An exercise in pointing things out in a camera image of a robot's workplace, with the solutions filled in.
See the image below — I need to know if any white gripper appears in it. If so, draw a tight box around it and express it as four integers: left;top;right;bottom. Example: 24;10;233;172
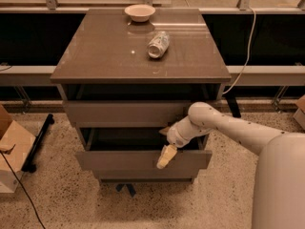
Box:
156;116;199;169

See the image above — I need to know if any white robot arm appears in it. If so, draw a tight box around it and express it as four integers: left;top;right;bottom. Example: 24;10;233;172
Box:
156;102;305;229

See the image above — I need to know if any grey drawer cabinet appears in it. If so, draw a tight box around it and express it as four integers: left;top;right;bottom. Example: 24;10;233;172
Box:
50;8;232;185

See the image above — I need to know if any grey top drawer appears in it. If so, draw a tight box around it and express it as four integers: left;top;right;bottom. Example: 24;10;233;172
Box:
63;100;192;128

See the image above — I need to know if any blue tape cross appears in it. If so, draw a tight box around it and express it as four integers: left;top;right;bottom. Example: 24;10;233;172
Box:
115;183;136;198

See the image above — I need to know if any black table leg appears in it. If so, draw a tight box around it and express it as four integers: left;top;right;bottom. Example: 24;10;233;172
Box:
224;89;241;118

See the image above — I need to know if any crushed silver soda can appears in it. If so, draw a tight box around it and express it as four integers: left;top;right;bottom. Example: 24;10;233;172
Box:
147;31;170;59

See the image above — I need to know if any white ceramic bowl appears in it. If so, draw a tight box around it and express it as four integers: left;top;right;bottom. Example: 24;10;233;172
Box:
124;4;155;23

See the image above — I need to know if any cardboard box right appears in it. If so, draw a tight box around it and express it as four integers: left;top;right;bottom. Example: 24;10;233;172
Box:
293;94;305;130

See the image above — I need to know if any cardboard box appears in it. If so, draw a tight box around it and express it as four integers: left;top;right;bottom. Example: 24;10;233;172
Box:
293;94;305;130
0;105;35;193

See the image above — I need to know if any black stand bar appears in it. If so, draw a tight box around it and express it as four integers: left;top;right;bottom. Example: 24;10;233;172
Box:
22;114;54;173

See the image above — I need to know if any cardboard box left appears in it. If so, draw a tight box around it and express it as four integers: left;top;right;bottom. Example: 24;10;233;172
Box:
0;105;35;193

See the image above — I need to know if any white hanging cable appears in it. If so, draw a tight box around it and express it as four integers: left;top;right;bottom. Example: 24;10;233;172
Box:
221;7;257;96

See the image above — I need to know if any black floor cable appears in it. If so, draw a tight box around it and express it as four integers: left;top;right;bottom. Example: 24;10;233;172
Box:
0;150;47;229

